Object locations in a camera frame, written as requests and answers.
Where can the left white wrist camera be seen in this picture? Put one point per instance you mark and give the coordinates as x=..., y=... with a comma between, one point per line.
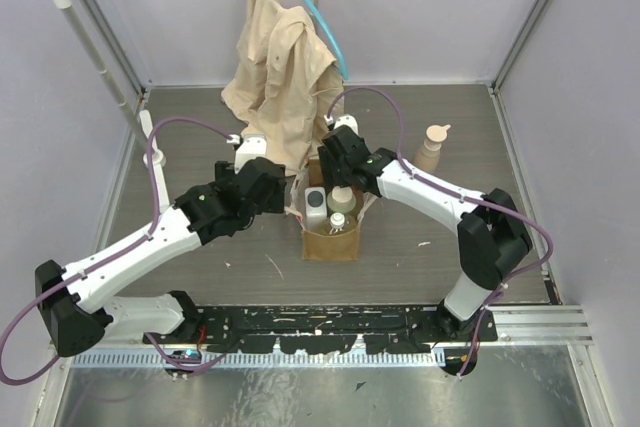
x=247, y=148

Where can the green bottle beige cap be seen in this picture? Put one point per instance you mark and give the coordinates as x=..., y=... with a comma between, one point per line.
x=341, y=200

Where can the beige pink bottle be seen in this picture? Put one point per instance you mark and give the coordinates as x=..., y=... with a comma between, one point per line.
x=427, y=156

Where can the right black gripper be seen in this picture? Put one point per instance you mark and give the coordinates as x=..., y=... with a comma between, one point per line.
x=332, y=176

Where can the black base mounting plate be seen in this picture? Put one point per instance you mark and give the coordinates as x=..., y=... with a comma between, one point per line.
x=393, y=329

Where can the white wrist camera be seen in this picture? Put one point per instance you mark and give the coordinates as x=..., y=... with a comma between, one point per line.
x=247, y=148
x=347, y=120

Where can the clear bottle white cap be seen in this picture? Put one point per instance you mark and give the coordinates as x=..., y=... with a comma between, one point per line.
x=337, y=224

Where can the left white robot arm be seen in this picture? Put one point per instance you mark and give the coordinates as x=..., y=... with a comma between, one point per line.
x=80, y=303

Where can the aluminium front rail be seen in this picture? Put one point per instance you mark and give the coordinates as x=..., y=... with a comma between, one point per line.
x=527, y=324

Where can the brown canvas bag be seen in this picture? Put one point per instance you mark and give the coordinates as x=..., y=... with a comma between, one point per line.
x=340, y=248

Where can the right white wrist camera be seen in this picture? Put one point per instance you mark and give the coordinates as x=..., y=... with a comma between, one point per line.
x=347, y=120

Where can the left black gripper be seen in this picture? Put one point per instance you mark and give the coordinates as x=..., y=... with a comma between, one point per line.
x=275, y=187

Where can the white bottle black cap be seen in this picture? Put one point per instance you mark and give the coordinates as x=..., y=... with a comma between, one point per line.
x=316, y=211

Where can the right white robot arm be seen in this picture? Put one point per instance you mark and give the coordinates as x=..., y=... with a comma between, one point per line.
x=492, y=237

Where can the beige shirt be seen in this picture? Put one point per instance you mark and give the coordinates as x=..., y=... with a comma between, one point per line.
x=285, y=82

